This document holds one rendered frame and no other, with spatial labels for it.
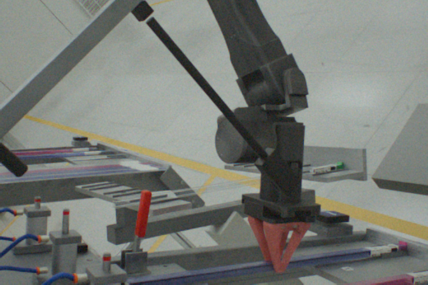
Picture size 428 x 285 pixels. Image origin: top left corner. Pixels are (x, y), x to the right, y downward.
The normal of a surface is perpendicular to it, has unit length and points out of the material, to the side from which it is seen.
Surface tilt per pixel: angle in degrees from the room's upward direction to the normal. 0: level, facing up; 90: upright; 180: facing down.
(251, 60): 64
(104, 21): 90
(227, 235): 90
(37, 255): 48
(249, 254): 90
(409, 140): 0
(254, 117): 83
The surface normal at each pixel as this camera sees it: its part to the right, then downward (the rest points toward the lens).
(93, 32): 0.51, 0.07
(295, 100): 0.60, -0.26
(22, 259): 0.06, -1.00
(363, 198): -0.60, -0.69
